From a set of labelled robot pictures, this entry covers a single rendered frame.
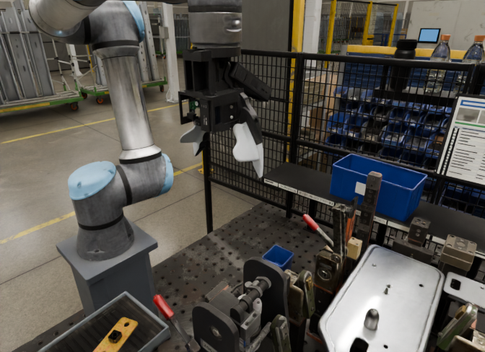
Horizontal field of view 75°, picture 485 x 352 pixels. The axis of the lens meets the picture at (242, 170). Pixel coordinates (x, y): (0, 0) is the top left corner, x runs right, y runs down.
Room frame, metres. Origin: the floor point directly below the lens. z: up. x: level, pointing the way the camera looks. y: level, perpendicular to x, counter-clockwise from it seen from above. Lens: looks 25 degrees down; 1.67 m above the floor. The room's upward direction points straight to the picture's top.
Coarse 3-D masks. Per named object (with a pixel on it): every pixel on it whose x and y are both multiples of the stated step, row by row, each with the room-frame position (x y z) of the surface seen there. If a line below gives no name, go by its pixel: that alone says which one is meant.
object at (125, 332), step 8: (120, 320) 0.42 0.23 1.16; (128, 320) 0.42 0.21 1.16; (120, 328) 0.40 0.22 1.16; (128, 328) 0.40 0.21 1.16; (112, 336) 0.38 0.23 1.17; (120, 336) 0.38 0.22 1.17; (128, 336) 0.38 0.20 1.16; (104, 344) 0.37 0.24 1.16; (112, 344) 0.37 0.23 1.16; (120, 344) 0.37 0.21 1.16
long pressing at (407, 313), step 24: (360, 264) 0.75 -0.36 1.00; (384, 264) 0.75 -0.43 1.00; (408, 264) 0.75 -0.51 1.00; (360, 288) 0.65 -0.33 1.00; (384, 288) 0.65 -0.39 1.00; (408, 288) 0.65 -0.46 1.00; (432, 288) 0.65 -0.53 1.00; (336, 312) 0.57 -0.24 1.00; (360, 312) 0.57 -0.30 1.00; (384, 312) 0.57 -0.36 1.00; (408, 312) 0.57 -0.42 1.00; (432, 312) 0.58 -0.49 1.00; (336, 336) 0.51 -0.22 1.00; (360, 336) 0.51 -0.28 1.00; (384, 336) 0.51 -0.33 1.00; (408, 336) 0.51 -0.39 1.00
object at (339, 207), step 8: (336, 208) 0.73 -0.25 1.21; (344, 208) 0.74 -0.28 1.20; (352, 208) 0.72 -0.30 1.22; (336, 216) 0.72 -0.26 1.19; (344, 216) 0.74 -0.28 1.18; (352, 216) 0.71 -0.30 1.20; (336, 224) 0.72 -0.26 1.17; (344, 224) 0.74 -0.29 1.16; (336, 232) 0.72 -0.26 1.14; (344, 232) 0.73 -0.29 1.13; (336, 240) 0.72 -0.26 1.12; (344, 240) 0.73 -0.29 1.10; (336, 248) 0.71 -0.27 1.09; (344, 248) 0.73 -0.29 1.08; (344, 256) 0.72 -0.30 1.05
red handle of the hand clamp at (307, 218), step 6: (306, 216) 0.79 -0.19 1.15; (306, 222) 0.78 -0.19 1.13; (312, 222) 0.78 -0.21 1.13; (312, 228) 0.77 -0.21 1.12; (318, 228) 0.77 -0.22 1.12; (318, 234) 0.76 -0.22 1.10; (324, 234) 0.76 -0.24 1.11; (324, 240) 0.75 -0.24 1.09; (330, 240) 0.75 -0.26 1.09; (330, 246) 0.74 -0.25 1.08; (342, 252) 0.72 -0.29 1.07
